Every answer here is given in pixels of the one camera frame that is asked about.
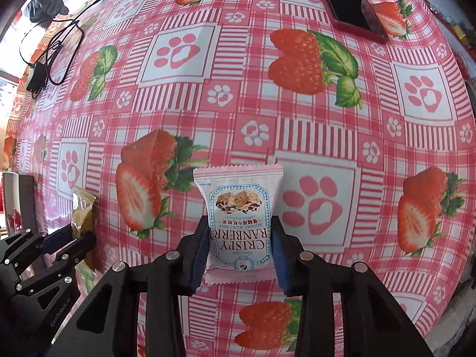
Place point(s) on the dark cloth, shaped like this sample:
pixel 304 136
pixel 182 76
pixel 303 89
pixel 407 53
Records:
pixel 48 3

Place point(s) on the white box with grey rim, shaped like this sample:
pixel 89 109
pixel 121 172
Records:
pixel 26 200

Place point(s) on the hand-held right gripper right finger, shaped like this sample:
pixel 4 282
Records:
pixel 282 260

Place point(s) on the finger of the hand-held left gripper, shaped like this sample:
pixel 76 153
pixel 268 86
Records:
pixel 22 247
pixel 74 253

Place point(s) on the black power adapter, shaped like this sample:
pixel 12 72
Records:
pixel 36 78

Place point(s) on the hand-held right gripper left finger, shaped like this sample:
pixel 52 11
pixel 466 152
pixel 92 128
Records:
pixel 197 264

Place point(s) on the strawberry print tablecloth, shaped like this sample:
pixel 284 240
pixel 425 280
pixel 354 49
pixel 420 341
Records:
pixel 334 119

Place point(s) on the gold snack packet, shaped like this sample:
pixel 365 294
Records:
pixel 83 212

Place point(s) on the black smartphone red case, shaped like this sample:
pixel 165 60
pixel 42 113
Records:
pixel 346 0

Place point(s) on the white pink-edged snack packet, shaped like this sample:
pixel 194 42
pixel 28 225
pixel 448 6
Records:
pixel 238 208

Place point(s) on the red patterned snack packet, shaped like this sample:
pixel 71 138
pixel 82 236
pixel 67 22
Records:
pixel 15 219

